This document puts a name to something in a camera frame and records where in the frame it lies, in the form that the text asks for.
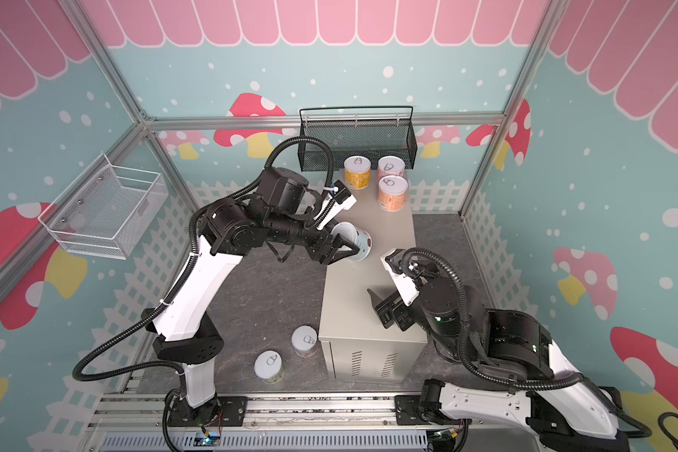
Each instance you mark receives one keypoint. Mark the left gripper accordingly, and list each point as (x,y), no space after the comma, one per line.
(329,255)

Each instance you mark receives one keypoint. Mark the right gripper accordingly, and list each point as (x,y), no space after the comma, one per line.
(393,313)

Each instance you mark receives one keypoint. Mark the white lid can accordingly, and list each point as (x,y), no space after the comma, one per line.
(357,236)

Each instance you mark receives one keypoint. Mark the orange label can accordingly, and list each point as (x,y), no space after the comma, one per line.
(393,192)

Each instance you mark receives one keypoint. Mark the yellow label can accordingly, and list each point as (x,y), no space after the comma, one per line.
(357,172)

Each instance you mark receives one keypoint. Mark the pink label can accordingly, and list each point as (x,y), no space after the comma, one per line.
(391,166)

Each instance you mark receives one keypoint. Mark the green label can front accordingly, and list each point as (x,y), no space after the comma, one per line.
(269,367)

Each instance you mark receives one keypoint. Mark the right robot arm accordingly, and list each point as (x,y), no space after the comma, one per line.
(535,387)

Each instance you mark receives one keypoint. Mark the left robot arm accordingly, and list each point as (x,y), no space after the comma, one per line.
(221,234)

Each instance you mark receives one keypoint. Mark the beige metal cabinet counter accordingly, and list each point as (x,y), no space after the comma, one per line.
(355,346)

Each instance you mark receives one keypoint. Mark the beige label can right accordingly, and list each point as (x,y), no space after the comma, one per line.
(304,340)

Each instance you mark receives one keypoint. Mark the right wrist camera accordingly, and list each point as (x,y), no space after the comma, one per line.
(404,276)

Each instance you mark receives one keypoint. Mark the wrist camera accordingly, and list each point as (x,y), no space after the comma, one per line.
(339,198)
(404,276)

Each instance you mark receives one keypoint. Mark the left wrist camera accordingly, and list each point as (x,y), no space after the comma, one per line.
(339,198)

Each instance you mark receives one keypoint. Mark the black mesh wall basket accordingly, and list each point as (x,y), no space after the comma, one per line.
(371,132)

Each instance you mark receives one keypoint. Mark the white wire wall basket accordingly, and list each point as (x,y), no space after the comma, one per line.
(106,210)

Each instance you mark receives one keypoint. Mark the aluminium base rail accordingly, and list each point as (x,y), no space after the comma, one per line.
(267,422)

